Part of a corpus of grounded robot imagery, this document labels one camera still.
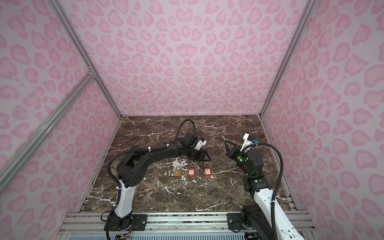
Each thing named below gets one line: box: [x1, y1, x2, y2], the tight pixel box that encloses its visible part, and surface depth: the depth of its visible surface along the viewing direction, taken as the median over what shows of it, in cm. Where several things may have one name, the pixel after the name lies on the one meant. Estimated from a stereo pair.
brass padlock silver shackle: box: [174, 165, 183, 177], surface depth 92 cm
